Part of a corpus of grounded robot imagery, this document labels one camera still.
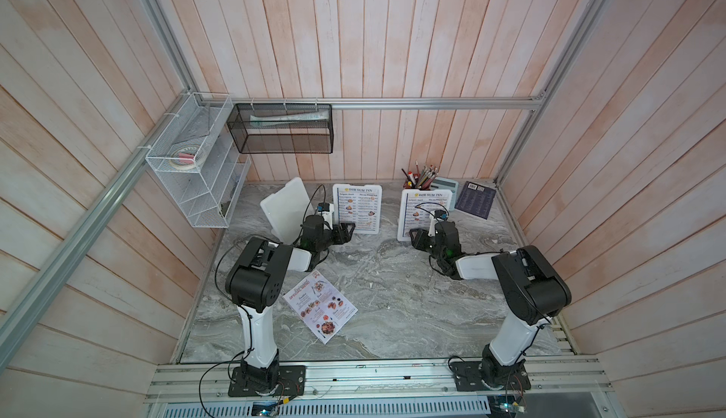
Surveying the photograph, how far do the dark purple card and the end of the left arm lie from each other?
494mm

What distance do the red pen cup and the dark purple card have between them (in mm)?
188

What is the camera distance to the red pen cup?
1.03 metres

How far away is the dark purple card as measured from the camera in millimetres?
1125

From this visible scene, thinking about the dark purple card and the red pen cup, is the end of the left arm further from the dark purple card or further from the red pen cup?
the dark purple card

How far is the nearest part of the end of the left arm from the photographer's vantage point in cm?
80
